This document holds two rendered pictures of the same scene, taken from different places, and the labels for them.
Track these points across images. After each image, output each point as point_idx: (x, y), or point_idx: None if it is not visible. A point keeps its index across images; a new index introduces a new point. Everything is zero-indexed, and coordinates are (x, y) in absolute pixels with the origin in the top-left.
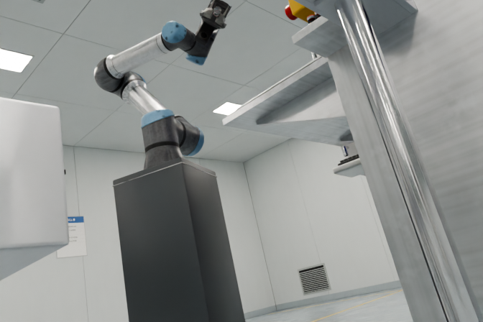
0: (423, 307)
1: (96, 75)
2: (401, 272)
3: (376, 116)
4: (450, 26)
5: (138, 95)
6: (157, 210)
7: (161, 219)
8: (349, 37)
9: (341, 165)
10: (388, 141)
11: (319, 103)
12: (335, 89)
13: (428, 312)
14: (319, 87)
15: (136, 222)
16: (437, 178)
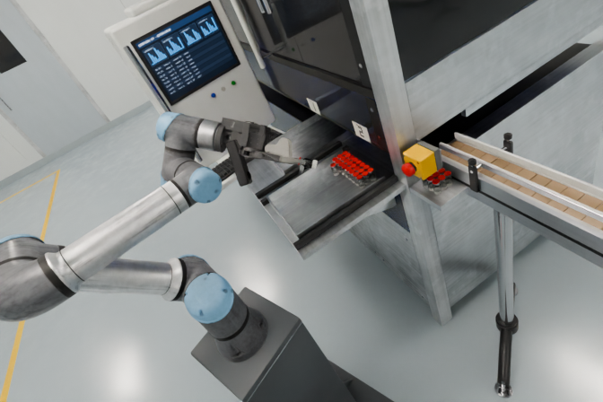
0: (440, 288)
1: (31, 314)
2: (433, 282)
3: (507, 253)
4: None
5: (95, 276)
6: (295, 371)
7: (301, 373)
8: (507, 221)
9: (226, 181)
10: (509, 262)
11: None
12: None
13: (441, 289)
14: None
15: (282, 398)
16: (454, 238)
